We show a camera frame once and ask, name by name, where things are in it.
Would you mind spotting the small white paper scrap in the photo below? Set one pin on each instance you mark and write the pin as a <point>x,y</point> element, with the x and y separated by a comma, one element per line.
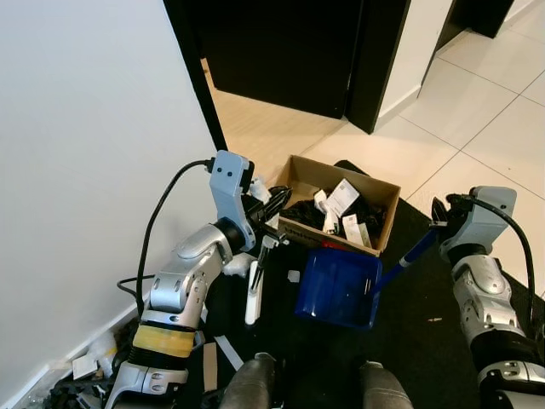
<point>294,276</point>

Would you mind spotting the thin black door frame post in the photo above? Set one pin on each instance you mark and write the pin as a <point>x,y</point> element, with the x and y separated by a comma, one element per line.
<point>192,51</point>

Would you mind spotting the large white paper tag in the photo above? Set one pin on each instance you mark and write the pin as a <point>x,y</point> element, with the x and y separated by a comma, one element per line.
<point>343,198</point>

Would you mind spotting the black wall panel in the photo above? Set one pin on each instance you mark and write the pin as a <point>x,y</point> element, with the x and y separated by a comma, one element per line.
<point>485,13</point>

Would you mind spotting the black clothing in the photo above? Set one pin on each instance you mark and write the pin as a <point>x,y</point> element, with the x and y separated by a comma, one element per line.
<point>306,213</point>

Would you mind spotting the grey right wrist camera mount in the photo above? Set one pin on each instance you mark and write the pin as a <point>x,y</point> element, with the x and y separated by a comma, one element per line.
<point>501,196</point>

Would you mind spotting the brown cardboard strip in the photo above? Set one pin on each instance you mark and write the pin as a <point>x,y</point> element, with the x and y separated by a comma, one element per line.
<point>209,366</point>

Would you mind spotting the grey left robot leg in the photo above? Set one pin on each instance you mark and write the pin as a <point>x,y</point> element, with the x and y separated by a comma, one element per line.
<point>251,388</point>

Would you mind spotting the white printed paper tag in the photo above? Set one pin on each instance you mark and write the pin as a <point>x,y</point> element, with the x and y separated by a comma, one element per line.
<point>356,232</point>

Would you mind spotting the crumpled white paper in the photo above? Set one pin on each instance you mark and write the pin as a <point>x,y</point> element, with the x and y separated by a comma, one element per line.
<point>238,266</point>

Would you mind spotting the white hand brush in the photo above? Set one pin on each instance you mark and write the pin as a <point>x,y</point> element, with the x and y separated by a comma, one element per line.
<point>254,298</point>

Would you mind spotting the grey right robot leg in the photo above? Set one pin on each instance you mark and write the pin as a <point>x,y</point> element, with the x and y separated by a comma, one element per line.
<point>385,390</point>

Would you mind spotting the black door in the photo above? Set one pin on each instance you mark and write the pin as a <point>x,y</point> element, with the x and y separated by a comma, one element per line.
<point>281,51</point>

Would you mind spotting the white paper strip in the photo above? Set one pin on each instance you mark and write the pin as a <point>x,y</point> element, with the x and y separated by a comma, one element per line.
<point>228,353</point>

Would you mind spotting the small white paper tag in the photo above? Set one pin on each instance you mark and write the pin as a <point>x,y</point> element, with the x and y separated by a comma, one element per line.
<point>320,200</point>

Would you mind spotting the wide black door jamb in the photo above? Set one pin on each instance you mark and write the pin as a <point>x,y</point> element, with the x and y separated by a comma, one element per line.
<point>375,68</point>

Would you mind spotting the blue plastic dustpan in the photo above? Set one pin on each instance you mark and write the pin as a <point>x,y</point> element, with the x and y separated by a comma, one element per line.
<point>336,290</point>

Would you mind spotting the narrow white paper tag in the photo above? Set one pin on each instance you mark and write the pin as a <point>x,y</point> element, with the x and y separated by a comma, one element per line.
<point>330,221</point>

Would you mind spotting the white square paper scrap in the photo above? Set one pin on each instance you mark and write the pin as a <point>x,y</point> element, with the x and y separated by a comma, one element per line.
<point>85,367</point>

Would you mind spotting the grey robot leg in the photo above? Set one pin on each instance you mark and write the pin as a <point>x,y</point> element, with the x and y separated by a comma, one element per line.
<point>385,390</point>
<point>251,388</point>

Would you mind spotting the light blue left wrist camera mount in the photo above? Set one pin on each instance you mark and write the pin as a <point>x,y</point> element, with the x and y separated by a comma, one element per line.
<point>228,183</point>

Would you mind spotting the brown cardboard box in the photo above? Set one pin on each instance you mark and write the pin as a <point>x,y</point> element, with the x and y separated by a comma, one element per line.
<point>311,170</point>

